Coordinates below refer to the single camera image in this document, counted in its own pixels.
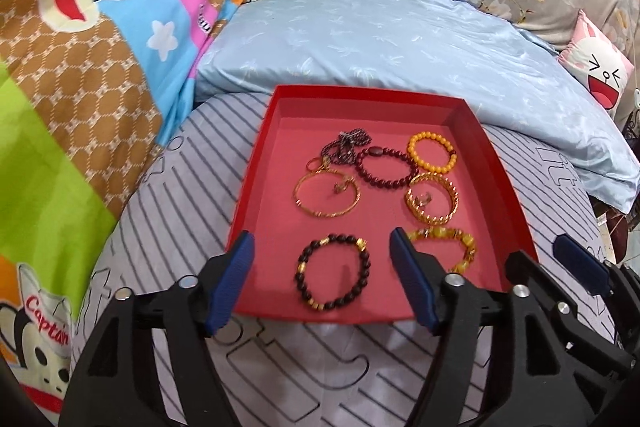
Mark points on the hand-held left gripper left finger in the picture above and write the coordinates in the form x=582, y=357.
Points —
x=232, y=277

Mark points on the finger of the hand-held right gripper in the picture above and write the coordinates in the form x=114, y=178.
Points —
x=560, y=307
x=580, y=263

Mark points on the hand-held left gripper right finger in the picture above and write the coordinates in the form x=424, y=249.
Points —
x=412, y=277

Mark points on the red cardboard box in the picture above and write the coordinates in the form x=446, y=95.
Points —
x=280, y=207

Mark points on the thin gold bangle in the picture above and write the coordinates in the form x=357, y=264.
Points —
x=320, y=213

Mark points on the pink cartoon face cushion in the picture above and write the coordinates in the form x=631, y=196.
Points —
x=600, y=62

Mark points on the light blue pillow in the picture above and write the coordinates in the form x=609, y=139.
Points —
x=375, y=37

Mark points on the colourful monkey print quilt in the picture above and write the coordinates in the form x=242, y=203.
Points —
x=75, y=82

